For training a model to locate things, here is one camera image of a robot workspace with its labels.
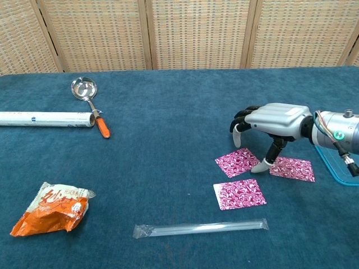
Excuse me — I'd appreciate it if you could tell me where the clear wrapped straw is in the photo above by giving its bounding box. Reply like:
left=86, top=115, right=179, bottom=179
left=132, top=217, right=270, bottom=239

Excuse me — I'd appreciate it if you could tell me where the orange white snack bag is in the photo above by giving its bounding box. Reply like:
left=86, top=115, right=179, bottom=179
left=10, top=181, right=96, bottom=238

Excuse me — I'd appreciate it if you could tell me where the pink patterned card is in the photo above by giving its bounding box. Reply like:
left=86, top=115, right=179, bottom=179
left=215, top=147, right=261, bottom=179
left=269, top=156, right=315, bottom=183
left=213, top=178, right=267, bottom=211

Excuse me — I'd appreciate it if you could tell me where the blue plush table cover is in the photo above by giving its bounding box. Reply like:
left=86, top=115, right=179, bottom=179
left=0, top=66, right=359, bottom=269

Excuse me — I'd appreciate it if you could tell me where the white film roll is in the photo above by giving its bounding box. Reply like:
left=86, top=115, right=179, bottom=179
left=0, top=111, right=96, bottom=129

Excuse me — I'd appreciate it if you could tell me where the woven rattan screen panel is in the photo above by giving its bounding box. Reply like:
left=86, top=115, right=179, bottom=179
left=245, top=0, right=359, bottom=69
left=144, top=0, right=257, bottom=71
left=36, top=0, right=154, bottom=73
left=0, top=0, right=64, bottom=76

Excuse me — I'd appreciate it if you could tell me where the steel ladle orange handle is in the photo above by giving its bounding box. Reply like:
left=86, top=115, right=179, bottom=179
left=70, top=76, right=112, bottom=140

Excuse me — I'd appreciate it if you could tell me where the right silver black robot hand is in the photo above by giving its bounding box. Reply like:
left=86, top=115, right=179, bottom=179
left=229, top=103, right=314, bottom=173

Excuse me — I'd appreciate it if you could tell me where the black arm cable connector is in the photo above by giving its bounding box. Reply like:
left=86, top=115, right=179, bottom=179
left=333, top=140, right=359, bottom=178

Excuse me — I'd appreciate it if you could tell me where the translucent blue plastic lid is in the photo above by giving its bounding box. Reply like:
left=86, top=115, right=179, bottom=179
left=314, top=144, right=359, bottom=187

